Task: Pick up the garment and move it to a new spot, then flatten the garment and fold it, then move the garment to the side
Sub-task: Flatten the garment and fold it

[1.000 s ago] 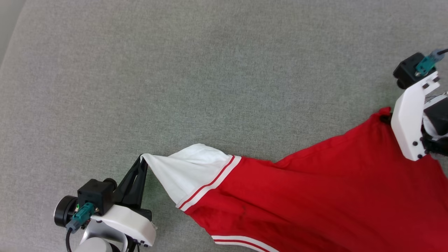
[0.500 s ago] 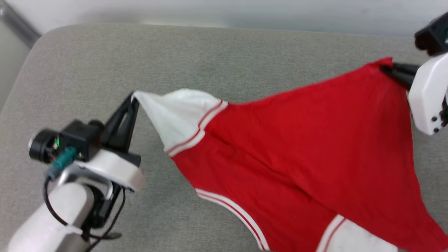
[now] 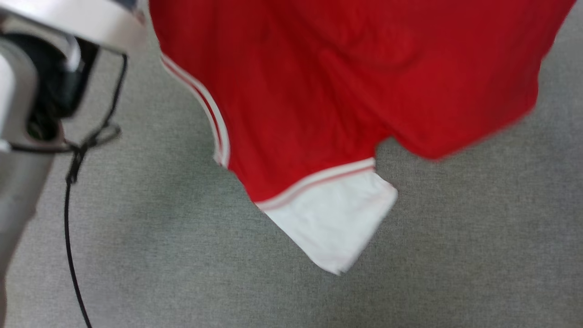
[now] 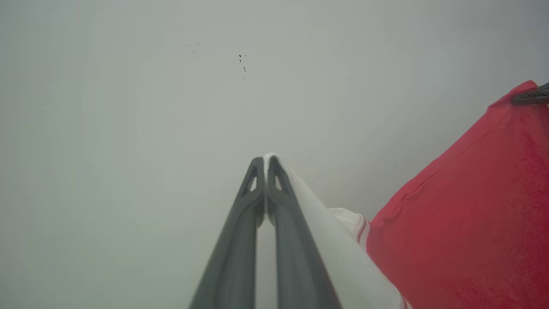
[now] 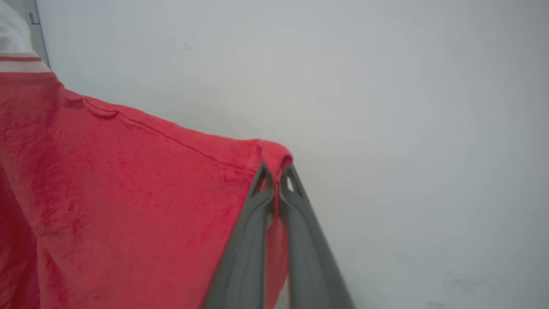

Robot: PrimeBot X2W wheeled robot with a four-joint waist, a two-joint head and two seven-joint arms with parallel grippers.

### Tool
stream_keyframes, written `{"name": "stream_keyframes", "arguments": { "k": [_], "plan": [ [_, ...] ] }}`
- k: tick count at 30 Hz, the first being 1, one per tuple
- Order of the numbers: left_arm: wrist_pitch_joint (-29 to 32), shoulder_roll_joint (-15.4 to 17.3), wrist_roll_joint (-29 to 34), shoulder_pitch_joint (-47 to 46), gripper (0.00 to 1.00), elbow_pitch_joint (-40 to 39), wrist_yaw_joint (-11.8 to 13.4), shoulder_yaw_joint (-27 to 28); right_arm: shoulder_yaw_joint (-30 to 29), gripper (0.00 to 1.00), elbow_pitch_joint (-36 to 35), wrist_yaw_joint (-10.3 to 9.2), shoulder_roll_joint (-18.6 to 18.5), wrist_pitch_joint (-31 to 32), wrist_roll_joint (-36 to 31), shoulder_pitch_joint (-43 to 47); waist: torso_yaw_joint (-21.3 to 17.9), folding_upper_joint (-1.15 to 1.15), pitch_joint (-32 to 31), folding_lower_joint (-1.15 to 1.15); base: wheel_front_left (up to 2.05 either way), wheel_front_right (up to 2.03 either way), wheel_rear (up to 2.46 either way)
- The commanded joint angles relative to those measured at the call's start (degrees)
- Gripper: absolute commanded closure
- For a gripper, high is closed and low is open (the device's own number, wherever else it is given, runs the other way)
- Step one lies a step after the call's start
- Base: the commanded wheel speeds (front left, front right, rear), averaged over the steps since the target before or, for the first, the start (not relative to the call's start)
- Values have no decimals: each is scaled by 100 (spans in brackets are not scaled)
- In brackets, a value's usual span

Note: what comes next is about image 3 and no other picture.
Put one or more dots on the red and white sports jersey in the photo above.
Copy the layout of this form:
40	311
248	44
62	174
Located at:
319	82

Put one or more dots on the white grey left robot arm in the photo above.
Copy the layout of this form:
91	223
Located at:
18	91

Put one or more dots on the grey fabric sofa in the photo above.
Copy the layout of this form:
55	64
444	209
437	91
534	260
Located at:
410	273

